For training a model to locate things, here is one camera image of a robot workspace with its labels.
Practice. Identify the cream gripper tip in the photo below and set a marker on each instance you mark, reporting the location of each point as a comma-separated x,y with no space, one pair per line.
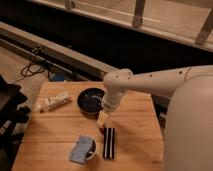
102,118

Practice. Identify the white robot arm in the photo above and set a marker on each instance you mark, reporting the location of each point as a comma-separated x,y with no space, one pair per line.
188,138

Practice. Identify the black white striped block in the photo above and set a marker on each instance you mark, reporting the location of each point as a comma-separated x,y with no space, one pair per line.
109,142

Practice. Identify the dark blue bowl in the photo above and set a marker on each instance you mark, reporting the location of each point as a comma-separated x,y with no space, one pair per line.
89,100

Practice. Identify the blue cloth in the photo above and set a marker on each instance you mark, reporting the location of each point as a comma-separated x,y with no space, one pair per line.
77,154

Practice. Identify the white power strip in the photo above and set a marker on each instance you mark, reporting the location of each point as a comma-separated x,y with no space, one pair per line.
53,102

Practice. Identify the blue object on floor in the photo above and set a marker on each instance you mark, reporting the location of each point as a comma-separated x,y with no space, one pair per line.
57,78

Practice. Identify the black chair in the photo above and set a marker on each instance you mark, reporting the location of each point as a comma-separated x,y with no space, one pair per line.
10,116

